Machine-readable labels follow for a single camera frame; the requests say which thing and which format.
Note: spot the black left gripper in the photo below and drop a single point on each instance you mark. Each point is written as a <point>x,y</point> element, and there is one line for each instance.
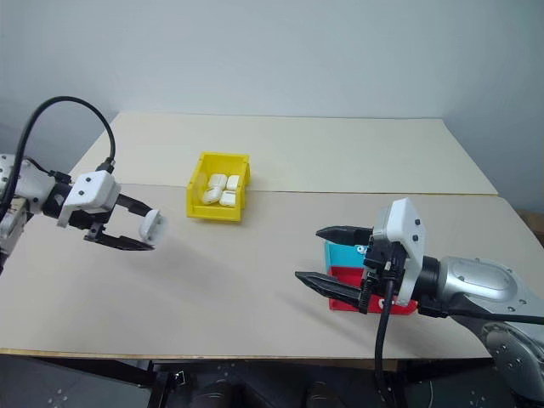
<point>95,221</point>

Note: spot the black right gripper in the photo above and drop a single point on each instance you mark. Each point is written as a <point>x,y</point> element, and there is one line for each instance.
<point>382,259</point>

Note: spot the white earbud case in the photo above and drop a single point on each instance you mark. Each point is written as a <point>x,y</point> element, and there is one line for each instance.
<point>211,196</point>
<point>217,180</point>
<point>228,198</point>
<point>152,227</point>
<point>233,183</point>

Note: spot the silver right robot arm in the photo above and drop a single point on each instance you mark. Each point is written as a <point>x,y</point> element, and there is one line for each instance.
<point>480,280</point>

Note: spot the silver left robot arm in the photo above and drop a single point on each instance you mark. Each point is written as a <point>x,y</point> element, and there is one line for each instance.
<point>30,183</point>

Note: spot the blue plastic bin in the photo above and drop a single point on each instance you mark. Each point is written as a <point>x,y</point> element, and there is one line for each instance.
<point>340,257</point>

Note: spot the red plastic bin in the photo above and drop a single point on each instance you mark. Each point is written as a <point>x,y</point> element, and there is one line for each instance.
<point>346,276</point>

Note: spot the yellow plastic bin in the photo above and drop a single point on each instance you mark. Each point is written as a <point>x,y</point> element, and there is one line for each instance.
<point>200,210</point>

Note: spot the white earbud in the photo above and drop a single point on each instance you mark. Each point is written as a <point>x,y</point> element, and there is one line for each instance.
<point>382,303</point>
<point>361,249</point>

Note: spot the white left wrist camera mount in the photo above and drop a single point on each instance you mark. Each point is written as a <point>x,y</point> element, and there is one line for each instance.
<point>94,187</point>

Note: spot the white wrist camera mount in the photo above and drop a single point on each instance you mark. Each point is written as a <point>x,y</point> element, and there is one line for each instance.
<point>408,238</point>
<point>94,187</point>

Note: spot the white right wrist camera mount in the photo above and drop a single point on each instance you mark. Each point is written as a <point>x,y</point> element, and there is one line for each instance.
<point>408,238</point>

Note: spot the black table frame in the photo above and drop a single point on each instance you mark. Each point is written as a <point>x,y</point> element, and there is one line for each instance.
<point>132,372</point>

